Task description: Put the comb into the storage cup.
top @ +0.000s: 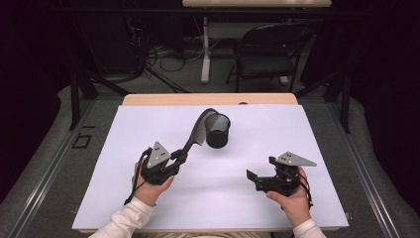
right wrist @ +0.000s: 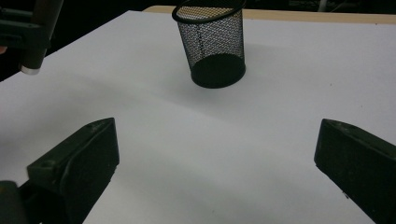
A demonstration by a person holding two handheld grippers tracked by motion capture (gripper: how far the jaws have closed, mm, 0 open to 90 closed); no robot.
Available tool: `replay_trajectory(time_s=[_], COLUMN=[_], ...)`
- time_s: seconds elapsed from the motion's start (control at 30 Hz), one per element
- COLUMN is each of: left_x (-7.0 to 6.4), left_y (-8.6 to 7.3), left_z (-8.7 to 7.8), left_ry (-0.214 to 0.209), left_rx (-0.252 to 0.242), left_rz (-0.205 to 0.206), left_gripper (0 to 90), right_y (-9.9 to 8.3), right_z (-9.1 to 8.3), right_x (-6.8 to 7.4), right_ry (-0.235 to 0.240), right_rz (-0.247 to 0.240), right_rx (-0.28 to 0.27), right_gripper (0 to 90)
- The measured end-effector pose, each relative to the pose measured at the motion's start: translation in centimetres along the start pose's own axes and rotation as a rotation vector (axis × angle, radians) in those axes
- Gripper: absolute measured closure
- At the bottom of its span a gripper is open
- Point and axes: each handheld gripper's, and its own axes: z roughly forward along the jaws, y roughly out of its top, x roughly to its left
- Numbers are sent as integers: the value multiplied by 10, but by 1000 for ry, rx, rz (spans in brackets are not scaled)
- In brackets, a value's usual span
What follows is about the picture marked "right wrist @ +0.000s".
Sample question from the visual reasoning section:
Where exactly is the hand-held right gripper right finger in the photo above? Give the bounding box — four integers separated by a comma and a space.
313, 118, 396, 224

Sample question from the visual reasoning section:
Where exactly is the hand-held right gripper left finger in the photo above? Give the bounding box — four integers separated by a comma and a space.
26, 117, 120, 224

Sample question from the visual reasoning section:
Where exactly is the black mesh pen holder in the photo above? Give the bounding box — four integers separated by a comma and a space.
171, 0, 248, 90

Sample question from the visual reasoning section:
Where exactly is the white table board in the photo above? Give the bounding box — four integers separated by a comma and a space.
0, 9, 396, 224

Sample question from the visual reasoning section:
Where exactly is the light wooden table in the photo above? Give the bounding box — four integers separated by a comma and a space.
142, 5, 396, 26

